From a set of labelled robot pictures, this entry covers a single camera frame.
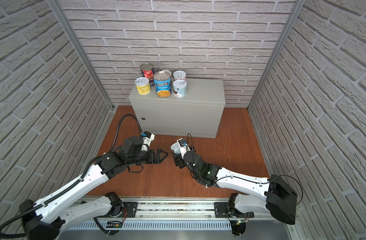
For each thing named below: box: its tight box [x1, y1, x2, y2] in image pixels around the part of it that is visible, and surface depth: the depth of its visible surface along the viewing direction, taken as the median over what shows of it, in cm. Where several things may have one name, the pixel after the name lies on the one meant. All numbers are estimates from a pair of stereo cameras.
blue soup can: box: [153, 71, 172, 98], surface depth 74 cm
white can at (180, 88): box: [172, 79, 188, 98], surface depth 77 cm
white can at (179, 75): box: [173, 70, 187, 82], surface depth 82 cm
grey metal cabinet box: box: [128, 78, 226, 139], surface depth 81 cm
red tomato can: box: [140, 63, 155, 86], surface depth 79 cm
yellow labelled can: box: [134, 77, 151, 95], surface depth 78 cm
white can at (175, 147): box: [170, 142, 181, 154], surface depth 74 cm
